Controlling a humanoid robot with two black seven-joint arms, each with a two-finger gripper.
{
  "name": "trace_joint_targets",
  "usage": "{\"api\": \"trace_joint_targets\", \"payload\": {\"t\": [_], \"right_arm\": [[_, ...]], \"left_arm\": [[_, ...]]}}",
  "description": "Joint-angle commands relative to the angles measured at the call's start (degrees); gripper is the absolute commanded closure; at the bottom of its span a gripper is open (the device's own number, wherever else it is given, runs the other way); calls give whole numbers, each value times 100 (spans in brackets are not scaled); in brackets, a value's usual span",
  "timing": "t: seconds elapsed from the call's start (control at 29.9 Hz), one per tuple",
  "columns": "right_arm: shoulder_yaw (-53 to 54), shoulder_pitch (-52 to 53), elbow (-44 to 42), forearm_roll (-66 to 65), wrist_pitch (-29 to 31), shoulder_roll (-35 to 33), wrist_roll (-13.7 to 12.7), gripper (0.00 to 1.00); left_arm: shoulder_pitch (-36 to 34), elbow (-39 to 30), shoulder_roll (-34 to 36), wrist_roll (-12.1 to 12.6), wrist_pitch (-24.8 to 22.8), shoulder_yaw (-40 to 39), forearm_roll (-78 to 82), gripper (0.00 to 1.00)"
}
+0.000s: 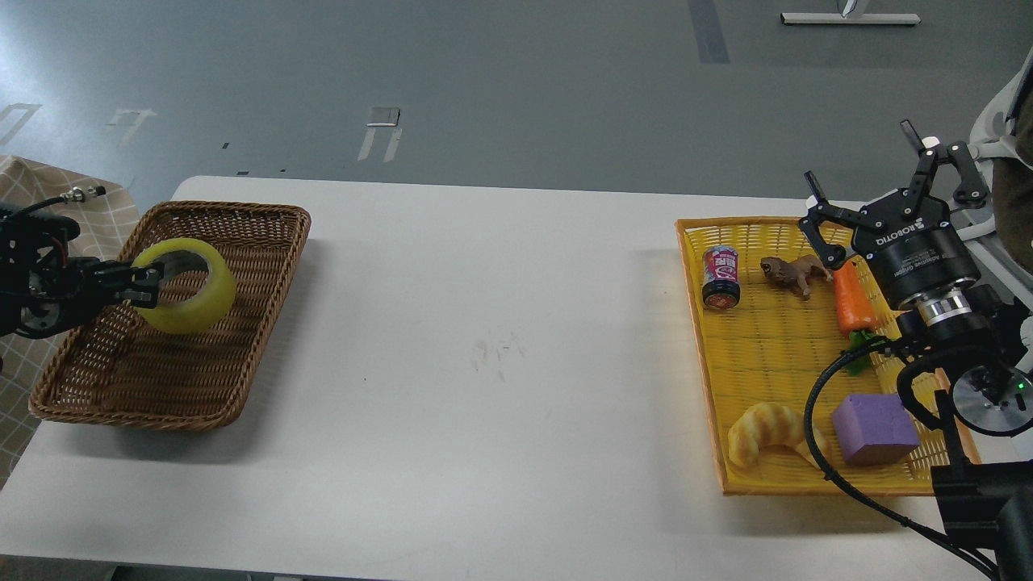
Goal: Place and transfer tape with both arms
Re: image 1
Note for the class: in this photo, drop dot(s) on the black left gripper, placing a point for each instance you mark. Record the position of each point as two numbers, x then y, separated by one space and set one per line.
55 299

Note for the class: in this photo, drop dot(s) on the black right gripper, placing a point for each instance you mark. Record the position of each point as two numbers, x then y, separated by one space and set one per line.
916 246

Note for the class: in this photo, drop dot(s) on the yellow tape roll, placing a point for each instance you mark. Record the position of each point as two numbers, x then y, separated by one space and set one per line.
195 288

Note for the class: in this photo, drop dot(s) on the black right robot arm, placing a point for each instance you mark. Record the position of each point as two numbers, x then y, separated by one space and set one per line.
954 373

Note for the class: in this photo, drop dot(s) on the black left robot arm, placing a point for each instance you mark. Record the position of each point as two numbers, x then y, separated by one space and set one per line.
32 239

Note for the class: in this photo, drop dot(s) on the beige checkered cloth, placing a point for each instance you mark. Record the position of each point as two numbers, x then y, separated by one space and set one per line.
106 222

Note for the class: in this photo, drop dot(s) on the brown wicker basket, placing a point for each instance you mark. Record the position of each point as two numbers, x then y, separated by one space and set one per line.
119 370

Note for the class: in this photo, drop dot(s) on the orange toy carrot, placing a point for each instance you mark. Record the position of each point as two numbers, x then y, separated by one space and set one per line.
853 310

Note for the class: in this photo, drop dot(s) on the brown toy animal figure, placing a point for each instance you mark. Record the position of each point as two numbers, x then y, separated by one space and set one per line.
795 275

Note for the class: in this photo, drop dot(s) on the white office chair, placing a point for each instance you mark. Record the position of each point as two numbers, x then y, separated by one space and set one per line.
993 138

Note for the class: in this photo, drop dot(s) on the yellow plastic basket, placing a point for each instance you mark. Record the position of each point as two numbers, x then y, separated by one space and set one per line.
770 348

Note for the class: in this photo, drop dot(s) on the small red drink can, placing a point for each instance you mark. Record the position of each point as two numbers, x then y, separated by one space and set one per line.
720 290

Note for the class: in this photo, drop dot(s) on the purple foam cube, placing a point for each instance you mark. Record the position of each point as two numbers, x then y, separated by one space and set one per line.
874 429

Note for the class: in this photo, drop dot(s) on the white stand base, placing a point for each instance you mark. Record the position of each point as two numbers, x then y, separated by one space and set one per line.
850 13

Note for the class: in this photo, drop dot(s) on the toy croissant bread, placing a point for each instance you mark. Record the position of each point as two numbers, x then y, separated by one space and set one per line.
767 424

